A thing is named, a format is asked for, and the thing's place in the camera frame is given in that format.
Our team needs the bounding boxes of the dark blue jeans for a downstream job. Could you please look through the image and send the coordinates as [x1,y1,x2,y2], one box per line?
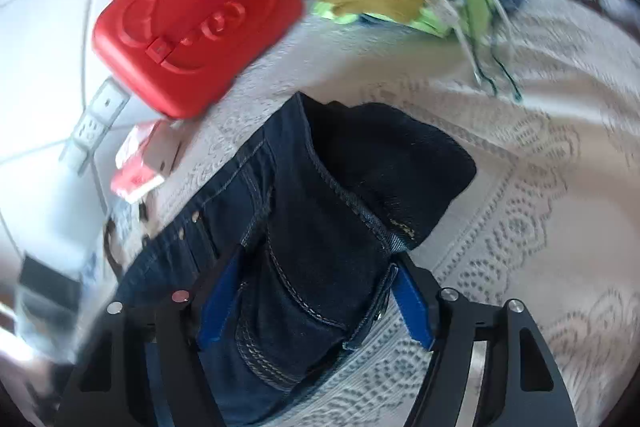
[107,93,478,427]

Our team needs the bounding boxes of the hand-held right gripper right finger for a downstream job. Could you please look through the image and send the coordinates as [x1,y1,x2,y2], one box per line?
[387,252,583,427]

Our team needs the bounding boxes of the red plastic carry case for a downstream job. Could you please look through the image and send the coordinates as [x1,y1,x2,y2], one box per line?
[91,0,306,120]

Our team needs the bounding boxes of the white power strip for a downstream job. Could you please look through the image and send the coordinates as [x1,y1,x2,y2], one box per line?
[60,77,131,175]

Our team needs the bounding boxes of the pink cardboard box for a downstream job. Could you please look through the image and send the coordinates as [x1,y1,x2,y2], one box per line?
[111,122,183,202]

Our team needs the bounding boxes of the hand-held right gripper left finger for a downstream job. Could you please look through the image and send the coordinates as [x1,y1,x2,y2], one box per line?
[55,247,246,427]

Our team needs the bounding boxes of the white lace tablecloth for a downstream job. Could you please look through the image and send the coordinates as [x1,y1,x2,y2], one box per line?
[145,0,640,427]

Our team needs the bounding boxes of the dark hair tie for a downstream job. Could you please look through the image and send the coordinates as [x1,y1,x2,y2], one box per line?
[103,219,126,278]

